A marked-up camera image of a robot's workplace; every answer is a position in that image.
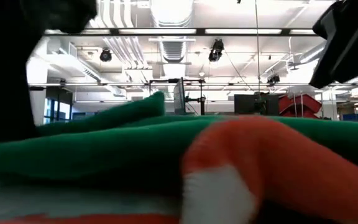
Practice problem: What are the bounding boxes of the silver ventilation duct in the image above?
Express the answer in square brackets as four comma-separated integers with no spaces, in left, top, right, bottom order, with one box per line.
[149,0,196,63]

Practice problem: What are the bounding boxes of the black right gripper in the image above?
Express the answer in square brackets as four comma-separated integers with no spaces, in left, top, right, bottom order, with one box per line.
[308,0,358,90]

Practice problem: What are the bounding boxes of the green dinosaur print towel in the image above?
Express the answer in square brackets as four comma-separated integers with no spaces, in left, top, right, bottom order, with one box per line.
[0,91,358,224]

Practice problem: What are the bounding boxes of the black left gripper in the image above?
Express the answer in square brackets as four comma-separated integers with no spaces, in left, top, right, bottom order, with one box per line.
[0,30,45,144]

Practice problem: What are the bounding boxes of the black rolling stand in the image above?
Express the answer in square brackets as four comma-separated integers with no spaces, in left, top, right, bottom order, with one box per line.
[149,77,207,116]

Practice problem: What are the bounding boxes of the red storage bins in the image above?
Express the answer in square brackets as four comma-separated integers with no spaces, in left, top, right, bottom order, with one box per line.
[278,93,323,120]

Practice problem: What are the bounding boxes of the thin hanging pole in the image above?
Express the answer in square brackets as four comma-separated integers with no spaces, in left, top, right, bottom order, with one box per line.
[254,0,261,94]

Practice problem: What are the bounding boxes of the black ceiling spotlight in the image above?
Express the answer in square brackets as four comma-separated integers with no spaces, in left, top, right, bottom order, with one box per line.
[266,73,281,85]
[208,39,226,62]
[99,47,113,63]

